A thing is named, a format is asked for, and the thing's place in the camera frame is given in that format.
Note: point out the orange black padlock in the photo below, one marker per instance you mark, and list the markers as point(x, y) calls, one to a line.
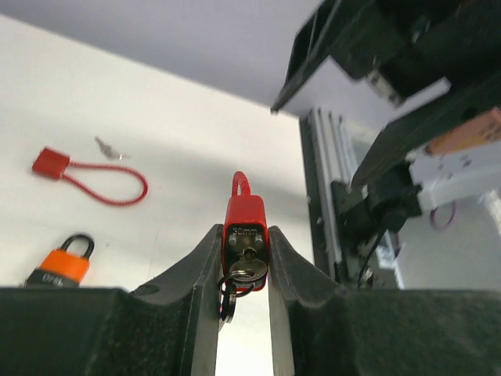
point(62, 269)

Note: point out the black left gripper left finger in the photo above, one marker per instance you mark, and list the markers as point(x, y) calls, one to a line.
point(167, 326)

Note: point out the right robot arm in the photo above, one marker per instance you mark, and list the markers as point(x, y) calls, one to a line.
point(437, 154)

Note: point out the silver key bunch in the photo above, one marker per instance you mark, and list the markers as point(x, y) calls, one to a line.
point(243, 277)
point(109, 152)

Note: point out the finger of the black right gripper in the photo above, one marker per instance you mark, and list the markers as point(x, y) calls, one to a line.
point(334, 30)
point(420, 126)

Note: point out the red cable padlock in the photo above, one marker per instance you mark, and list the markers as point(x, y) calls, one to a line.
point(245, 225)
point(110, 184)

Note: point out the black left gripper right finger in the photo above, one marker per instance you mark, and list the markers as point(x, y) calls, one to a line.
point(319, 327)

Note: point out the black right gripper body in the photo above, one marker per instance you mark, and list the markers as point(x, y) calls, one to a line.
point(413, 44)

